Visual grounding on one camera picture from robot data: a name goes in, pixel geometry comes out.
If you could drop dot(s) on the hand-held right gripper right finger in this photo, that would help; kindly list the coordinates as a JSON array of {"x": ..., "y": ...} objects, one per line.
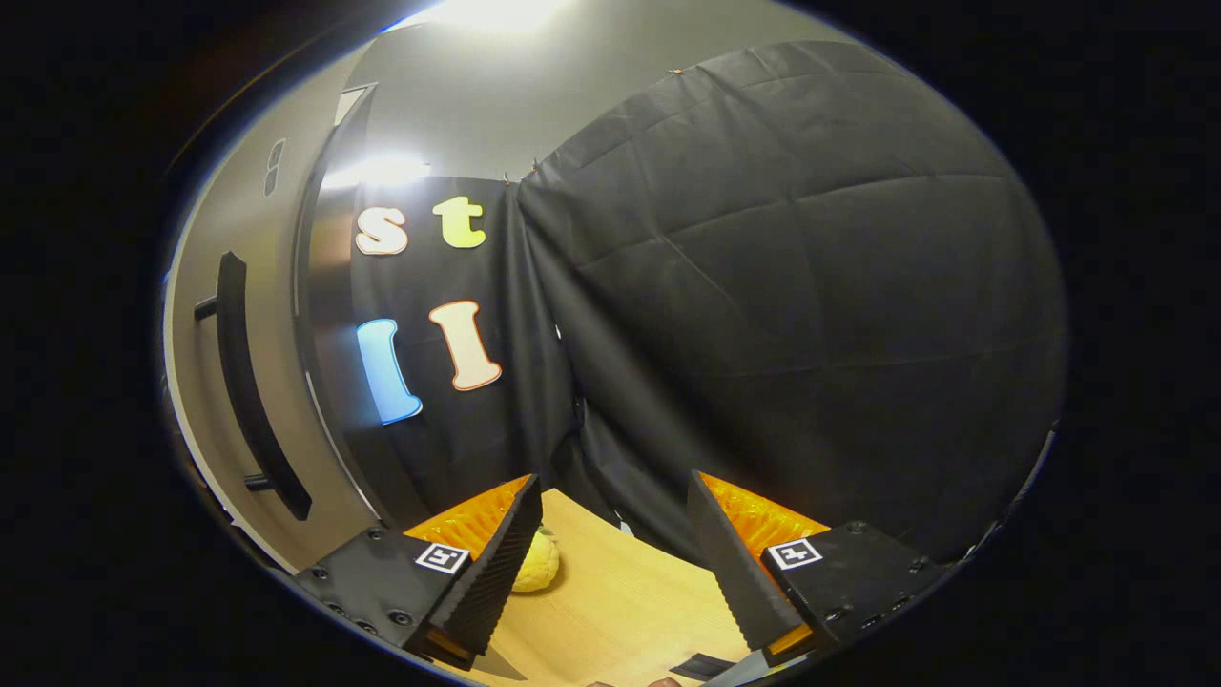
[{"x": 730, "y": 572}]

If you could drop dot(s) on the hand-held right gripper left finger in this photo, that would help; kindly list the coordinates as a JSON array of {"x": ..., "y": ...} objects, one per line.
[{"x": 501, "y": 572}]

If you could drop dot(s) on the white cabinet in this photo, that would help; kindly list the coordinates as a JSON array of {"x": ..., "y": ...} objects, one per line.
[{"x": 329, "y": 315}]

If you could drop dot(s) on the yellow plush ball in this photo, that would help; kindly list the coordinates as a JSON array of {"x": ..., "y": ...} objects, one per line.
[{"x": 539, "y": 568}]

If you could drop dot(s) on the small black flat block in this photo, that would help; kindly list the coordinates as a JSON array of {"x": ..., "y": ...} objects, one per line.
[{"x": 701, "y": 666}]

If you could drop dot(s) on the black backdrop cloth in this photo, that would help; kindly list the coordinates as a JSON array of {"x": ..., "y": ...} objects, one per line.
[{"x": 763, "y": 286}]

